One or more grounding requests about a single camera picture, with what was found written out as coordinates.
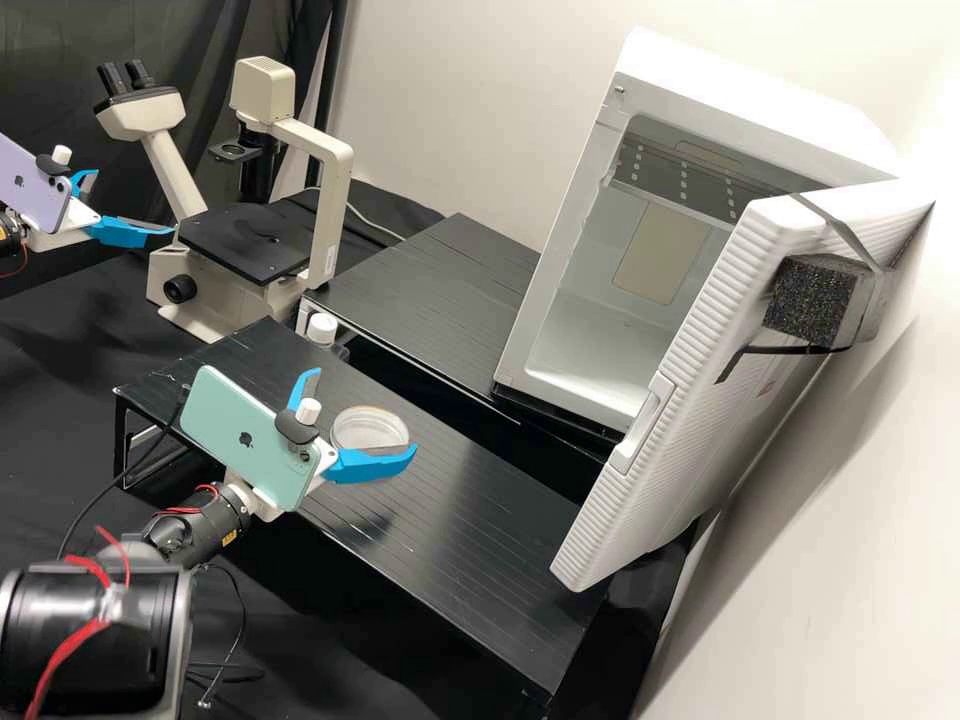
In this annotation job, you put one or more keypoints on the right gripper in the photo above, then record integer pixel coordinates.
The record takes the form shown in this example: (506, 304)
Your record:
(259, 504)

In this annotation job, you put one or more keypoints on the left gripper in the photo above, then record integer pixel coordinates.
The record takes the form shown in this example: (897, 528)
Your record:
(71, 221)

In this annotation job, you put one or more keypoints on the petri dish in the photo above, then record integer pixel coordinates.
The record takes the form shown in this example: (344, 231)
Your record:
(371, 431)

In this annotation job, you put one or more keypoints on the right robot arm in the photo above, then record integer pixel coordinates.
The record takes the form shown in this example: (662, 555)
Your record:
(75, 622)

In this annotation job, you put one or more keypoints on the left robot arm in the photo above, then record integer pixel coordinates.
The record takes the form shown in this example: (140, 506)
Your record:
(11, 229)

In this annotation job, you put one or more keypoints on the white-capped bottle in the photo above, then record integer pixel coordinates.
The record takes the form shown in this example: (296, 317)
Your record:
(323, 326)

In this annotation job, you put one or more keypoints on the black platform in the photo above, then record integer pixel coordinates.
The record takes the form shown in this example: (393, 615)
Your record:
(420, 315)
(450, 510)

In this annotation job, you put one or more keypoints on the cream microscope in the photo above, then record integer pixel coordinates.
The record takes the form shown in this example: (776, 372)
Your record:
(232, 300)

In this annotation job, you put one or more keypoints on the white incubator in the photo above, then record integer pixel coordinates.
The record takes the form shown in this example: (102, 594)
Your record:
(585, 315)

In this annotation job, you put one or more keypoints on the incubator door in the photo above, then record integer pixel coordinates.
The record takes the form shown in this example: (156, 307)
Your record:
(675, 450)

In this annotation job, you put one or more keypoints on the left wrist camera phone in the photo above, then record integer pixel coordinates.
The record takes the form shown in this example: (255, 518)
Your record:
(30, 187)

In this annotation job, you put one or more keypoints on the wrist camera phone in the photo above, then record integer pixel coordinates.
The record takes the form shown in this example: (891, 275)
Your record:
(30, 187)
(240, 427)

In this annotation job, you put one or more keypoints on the right wrist camera phone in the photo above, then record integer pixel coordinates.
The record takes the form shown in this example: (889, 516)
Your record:
(240, 427)

